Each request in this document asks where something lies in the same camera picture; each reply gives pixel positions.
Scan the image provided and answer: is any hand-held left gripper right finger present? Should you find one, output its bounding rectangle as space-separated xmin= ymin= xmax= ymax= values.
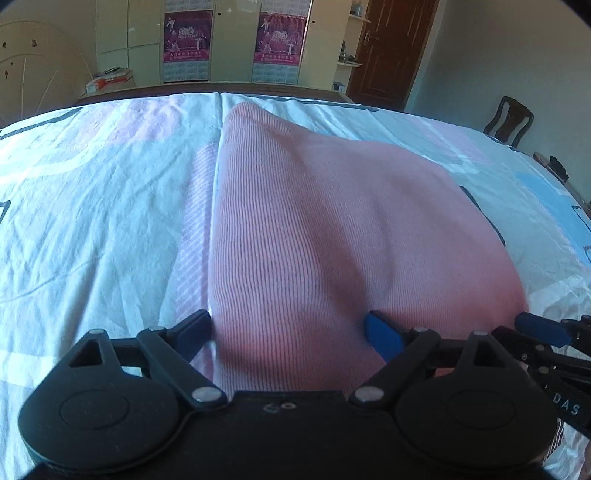
xmin=349 ymin=311 xmax=532 ymax=409

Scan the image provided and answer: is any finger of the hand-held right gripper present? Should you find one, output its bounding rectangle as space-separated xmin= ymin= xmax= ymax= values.
xmin=492 ymin=325 xmax=591 ymax=386
xmin=515 ymin=312 xmax=591 ymax=356

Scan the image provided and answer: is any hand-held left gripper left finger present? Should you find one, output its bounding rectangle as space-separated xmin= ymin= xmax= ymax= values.
xmin=48 ymin=309 xmax=228 ymax=409

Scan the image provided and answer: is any pink knit sweater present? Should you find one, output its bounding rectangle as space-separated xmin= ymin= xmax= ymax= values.
xmin=207 ymin=102 xmax=531 ymax=398

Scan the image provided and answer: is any printed pastel bed sheet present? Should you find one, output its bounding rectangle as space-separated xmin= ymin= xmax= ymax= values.
xmin=0 ymin=91 xmax=591 ymax=480

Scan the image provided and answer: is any dark wooden furniture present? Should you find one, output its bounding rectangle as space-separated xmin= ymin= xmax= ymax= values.
xmin=533 ymin=152 xmax=591 ymax=206

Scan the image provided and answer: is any dark wooden chair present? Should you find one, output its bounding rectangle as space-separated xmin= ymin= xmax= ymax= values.
xmin=482 ymin=96 xmax=535 ymax=149

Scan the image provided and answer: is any red and white box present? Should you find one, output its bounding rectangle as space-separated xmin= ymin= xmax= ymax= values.
xmin=85 ymin=68 xmax=136 ymax=92

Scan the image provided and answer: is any brown wooden door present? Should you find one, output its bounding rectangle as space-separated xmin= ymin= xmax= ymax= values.
xmin=346 ymin=0 xmax=440 ymax=112

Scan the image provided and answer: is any cream wardrobe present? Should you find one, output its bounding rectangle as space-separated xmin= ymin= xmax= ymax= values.
xmin=95 ymin=0 xmax=354 ymax=88

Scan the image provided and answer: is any cream board with arc lines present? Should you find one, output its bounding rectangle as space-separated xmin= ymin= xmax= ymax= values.
xmin=0 ymin=22 xmax=93 ymax=127

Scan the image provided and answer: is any white wall shelf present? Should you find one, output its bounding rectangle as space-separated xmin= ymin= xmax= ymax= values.
xmin=332 ymin=0 xmax=371 ymax=92

